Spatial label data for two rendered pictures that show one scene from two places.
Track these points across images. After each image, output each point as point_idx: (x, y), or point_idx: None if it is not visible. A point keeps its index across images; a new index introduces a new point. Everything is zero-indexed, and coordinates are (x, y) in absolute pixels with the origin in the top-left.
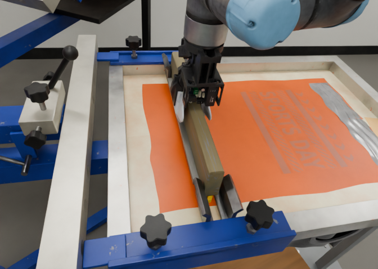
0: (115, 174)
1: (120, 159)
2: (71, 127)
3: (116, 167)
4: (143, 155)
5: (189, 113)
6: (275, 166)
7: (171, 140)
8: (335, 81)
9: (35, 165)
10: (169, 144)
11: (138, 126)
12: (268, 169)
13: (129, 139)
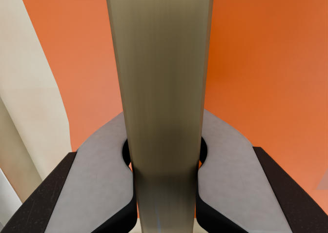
0: (7, 214)
1: (2, 192)
2: None
3: (2, 204)
4: (55, 141)
5: (140, 224)
6: (313, 177)
7: (117, 107)
8: None
9: None
10: (110, 118)
11: (16, 53)
12: (296, 181)
13: (9, 99)
